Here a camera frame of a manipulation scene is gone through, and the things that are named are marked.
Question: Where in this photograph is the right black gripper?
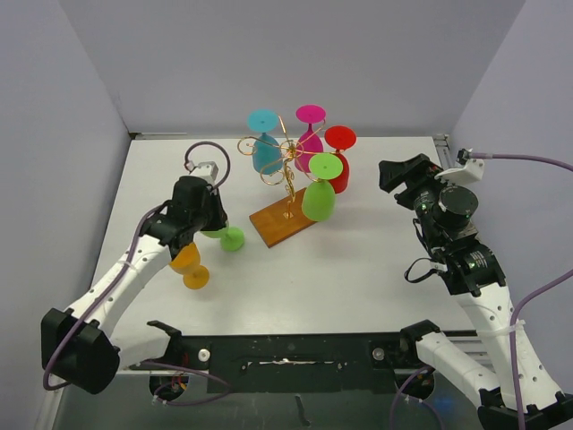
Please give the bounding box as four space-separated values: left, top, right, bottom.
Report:
380 154 459 249

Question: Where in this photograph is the green wine glass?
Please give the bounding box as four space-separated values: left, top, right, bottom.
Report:
302 153 343 222
201 226 244 252

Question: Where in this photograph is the red wine glass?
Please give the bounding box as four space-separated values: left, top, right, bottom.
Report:
324 125 357 194

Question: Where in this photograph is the blue wine glass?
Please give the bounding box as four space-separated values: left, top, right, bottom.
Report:
247 109 281 176

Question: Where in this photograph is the magenta wine glass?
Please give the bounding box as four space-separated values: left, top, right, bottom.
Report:
295 104 326 153

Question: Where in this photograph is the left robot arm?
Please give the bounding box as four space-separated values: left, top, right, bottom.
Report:
40 173 228 394

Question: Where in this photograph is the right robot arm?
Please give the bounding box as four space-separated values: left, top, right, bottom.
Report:
379 150 572 429

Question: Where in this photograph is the orange wine glass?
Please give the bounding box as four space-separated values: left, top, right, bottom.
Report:
169 243 210 289

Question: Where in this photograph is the wooden rack base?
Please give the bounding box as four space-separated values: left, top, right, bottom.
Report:
249 188 315 248

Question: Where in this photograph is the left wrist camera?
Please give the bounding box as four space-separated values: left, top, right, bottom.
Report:
184 161 218 185

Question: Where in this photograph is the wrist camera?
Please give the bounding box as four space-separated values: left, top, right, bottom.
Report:
434 149 485 185
184 161 218 185

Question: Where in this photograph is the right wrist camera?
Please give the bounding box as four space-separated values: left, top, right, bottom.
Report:
434 149 485 185

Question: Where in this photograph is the gold wire glass rack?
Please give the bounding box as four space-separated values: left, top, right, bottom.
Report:
236 105 326 203

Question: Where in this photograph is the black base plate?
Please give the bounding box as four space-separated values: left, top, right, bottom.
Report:
147 333 431 395

